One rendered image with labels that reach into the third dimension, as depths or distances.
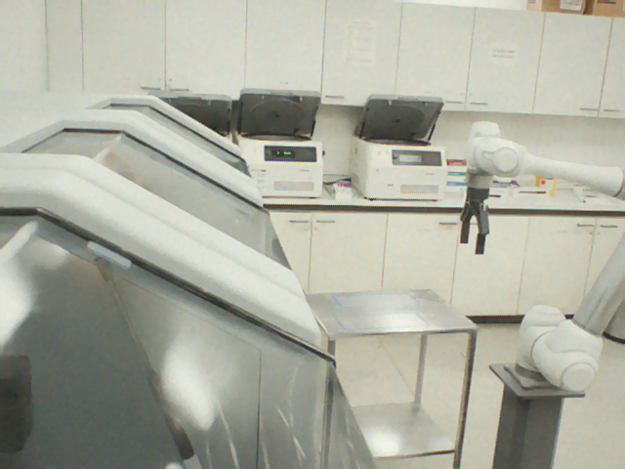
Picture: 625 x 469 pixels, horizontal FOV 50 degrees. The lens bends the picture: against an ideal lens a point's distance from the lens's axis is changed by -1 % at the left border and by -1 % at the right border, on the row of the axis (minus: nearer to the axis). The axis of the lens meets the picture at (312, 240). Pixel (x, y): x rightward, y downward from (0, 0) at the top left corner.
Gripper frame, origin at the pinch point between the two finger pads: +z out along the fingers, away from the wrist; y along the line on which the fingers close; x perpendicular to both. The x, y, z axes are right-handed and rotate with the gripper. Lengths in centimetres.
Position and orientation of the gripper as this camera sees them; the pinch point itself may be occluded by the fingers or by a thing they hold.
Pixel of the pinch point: (471, 245)
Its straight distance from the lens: 234.3
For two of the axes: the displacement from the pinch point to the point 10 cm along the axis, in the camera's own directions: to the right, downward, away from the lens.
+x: -9.9, -0.1, -1.7
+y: -1.6, -2.6, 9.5
